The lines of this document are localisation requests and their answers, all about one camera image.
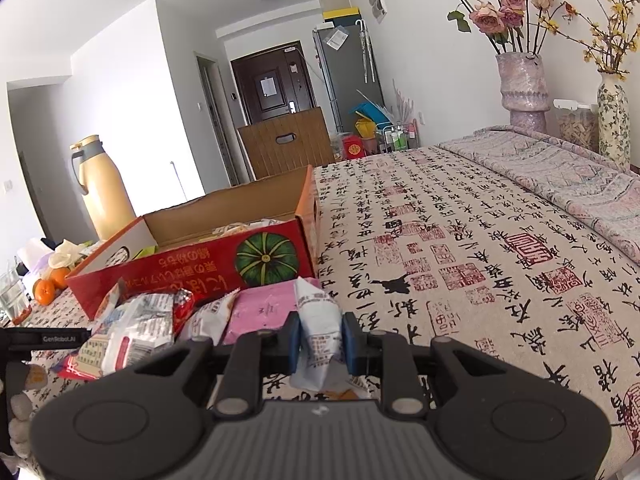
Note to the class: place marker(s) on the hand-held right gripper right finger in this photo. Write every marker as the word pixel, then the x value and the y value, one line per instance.
pixel 352 347

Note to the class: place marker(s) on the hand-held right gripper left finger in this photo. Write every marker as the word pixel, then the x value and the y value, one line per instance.
pixel 291 347

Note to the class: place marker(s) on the white crinkled snack packet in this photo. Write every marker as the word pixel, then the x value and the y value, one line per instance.
pixel 317 320

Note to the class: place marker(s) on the pink snack packet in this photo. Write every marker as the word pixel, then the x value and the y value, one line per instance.
pixel 260 312

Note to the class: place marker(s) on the white cracker snack packet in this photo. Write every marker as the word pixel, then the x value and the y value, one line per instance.
pixel 109 302

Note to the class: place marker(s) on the red cardboard box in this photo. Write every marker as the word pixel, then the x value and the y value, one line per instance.
pixel 200 265

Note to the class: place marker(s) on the person's left hand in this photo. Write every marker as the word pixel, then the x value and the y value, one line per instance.
pixel 22 420

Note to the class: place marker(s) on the clear glass cup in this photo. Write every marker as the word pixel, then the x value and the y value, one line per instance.
pixel 14 300

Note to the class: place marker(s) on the orange fruit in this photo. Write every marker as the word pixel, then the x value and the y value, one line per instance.
pixel 60 277
pixel 44 292

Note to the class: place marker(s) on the white plastic bag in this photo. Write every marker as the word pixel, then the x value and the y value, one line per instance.
pixel 35 255

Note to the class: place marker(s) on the small orange white snack packet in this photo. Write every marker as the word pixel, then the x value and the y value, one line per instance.
pixel 210 317

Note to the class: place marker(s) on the cream artificial flower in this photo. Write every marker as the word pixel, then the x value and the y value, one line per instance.
pixel 67 255

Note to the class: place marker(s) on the blue red snack bag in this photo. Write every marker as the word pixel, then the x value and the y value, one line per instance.
pixel 125 335

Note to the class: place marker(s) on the pale yellow snack packet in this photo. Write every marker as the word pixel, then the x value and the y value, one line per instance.
pixel 245 227

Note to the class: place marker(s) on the yellow thermos jug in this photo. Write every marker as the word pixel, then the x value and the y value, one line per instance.
pixel 107 195

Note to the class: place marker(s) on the red gift box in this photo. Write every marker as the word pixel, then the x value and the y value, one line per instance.
pixel 355 149

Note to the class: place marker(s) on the wooden chair back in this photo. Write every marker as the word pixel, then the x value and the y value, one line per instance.
pixel 285 145

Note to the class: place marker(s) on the yellow bag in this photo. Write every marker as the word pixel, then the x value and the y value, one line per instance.
pixel 365 129

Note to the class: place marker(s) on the blue plastic item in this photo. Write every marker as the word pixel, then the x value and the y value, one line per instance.
pixel 367 111

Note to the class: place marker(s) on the pink dried grass bundle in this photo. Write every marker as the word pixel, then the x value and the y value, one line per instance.
pixel 405 105

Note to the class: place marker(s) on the dark brown door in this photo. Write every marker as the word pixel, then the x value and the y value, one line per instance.
pixel 270 85

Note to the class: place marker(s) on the pink patterned cloth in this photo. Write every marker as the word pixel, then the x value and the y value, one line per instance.
pixel 550 170

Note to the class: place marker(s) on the grey refrigerator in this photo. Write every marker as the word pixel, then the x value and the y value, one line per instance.
pixel 345 80

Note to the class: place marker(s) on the white umbrella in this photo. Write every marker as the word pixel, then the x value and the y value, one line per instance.
pixel 367 50

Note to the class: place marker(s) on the pink textured vase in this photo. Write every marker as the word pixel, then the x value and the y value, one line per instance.
pixel 522 90

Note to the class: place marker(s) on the clear storage jar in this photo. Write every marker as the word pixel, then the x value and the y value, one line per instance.
pixel 575 127

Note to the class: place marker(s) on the yellow box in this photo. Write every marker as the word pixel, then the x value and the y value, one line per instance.
pixel 341 14

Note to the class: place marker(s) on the floral patterned vase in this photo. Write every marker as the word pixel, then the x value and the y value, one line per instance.
pixel 614 120

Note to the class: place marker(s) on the dried pink roses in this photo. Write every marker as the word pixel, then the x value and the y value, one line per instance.
pixel 490 15

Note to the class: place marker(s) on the yellow flower branches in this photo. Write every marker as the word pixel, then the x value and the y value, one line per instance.
pixel 605 25

